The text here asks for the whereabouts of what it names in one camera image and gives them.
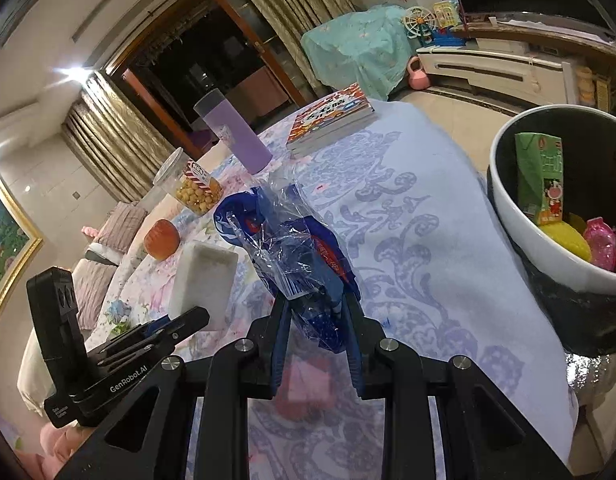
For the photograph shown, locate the colourful toy box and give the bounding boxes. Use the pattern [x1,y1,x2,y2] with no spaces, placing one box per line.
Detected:
[432,0,464,29]

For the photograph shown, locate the stacked beige containers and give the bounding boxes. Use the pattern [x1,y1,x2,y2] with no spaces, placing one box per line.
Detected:
[576,63,612,109]

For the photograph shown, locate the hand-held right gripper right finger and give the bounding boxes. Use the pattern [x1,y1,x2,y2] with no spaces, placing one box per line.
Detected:
[338,292,574,480]

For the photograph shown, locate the clear plastic snack jar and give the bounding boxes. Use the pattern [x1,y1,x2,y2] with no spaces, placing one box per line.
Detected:
[152,147,225,217]

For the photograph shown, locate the striped gold curtain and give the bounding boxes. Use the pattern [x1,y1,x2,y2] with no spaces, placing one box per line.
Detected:
[221,0,357,99]
[62,70,177,202]

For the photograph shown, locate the gold framed painting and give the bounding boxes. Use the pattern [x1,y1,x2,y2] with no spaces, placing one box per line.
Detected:
[0,167,44,331]

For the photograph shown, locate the yellow foam ring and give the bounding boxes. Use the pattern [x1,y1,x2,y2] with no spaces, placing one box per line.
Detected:
[537,212,593,263]

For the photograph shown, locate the person's left hand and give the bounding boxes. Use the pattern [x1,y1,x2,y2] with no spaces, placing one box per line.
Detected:
[38,421,98,462]

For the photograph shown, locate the pink sofa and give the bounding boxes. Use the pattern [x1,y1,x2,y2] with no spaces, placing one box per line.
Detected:
[17,199,149,406]

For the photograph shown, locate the dark wooden glass door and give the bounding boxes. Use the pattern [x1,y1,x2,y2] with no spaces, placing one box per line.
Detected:
[110,0,309,161]

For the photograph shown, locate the teal covered furniture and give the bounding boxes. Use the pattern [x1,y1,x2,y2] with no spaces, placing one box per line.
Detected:
[300,3,419,102]

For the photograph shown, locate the purple bottle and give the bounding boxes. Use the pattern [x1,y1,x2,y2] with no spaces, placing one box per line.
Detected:
[193,88,274,174]

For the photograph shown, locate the ferris wheel toy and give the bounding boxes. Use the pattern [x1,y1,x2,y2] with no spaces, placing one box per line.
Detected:
[401,6,439,46]

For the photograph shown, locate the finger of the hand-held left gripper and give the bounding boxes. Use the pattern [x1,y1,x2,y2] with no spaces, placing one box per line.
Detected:
[85,307,211,363]
[140,315,173,333]

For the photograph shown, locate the blue plastic wrapper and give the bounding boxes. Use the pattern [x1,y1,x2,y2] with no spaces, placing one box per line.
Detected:
[212,162,362,354]

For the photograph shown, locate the green carton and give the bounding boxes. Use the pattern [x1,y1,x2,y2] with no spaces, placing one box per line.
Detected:
[514,131,564,226]

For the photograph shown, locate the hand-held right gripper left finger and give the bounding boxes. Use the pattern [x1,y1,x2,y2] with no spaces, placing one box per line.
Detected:
[53,292,294,480]

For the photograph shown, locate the pink kettlebell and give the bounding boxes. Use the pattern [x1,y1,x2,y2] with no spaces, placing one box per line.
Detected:
[405,56,432,92]

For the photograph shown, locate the white bin with black bag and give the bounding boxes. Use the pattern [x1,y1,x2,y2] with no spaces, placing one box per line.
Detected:
[486,103,616,356]

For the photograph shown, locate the white tray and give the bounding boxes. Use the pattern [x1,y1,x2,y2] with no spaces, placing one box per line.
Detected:
[168,240,239,332]

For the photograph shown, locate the white television cabinet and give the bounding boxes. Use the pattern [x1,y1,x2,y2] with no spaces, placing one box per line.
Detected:
[415,22,616,111]

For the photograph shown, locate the blue toy base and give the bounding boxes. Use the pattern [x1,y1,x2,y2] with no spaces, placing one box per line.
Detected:
[435,29,467,49]

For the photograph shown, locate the pink wrapper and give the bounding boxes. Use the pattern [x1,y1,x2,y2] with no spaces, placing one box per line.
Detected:
[582,217,616,274]

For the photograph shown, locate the apple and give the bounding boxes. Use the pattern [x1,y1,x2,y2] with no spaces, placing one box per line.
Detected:
[143,218,182,261]

